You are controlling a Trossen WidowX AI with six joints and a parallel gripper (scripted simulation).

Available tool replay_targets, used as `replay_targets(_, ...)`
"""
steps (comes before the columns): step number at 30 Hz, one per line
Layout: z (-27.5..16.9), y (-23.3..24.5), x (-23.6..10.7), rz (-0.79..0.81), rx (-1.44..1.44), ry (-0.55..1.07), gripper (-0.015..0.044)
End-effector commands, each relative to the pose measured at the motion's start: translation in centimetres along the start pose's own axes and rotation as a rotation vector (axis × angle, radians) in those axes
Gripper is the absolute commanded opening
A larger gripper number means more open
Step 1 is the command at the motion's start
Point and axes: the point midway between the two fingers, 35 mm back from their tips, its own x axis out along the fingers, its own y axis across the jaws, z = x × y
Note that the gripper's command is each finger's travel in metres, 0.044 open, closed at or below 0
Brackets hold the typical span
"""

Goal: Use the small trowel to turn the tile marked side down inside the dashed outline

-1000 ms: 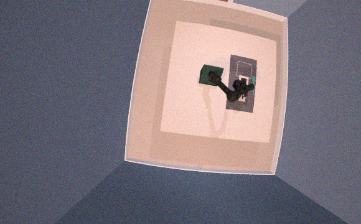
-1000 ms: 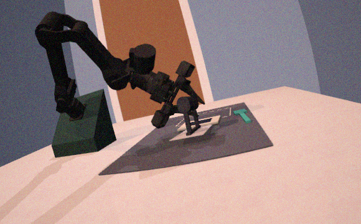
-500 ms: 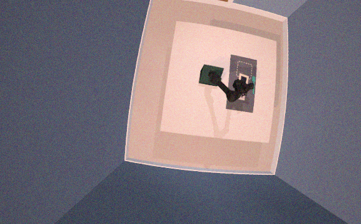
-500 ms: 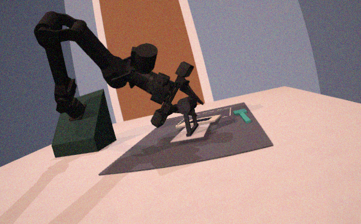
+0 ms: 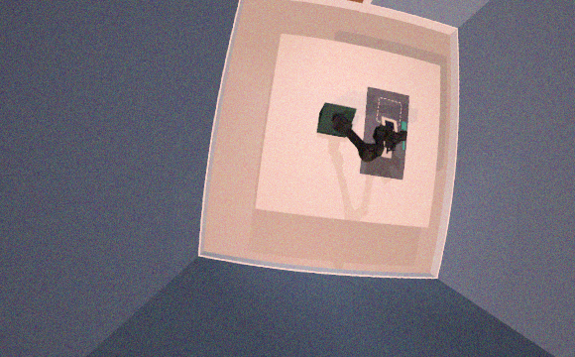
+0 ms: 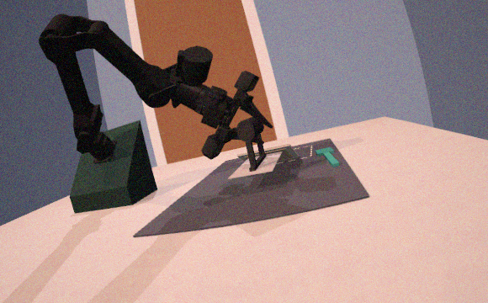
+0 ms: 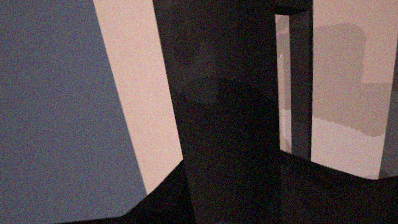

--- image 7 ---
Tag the dark grey flat mat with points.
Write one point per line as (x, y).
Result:
(389, 162)

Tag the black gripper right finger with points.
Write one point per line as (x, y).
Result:
(315, 194)

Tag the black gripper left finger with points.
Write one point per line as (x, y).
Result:
(168, 203)

